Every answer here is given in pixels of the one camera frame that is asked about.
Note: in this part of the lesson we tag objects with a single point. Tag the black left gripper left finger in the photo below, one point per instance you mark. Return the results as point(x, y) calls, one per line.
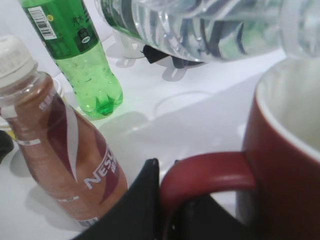
point(136, 215)

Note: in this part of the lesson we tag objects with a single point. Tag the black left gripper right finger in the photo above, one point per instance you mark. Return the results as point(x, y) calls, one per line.
point(195, 215)

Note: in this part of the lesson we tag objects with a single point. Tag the dark red ceramic mug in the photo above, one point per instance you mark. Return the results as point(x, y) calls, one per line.
point(276, 174)

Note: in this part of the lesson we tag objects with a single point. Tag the clear water bottle green label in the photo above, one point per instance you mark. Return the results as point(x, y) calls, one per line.
point(227, 30)

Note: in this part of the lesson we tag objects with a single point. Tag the dark navy ceramic mug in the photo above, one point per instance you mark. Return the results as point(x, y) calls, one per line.
point(153, 55)

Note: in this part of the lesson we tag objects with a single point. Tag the brown Nescafe coffee bottle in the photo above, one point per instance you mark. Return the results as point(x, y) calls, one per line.
point(65, 153)

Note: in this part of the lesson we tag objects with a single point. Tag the white paper cup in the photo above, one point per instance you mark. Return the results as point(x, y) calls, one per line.
point(58, 87)

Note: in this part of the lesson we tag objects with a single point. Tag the green soda bottle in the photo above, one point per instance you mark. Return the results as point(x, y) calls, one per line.
point(70, 37)

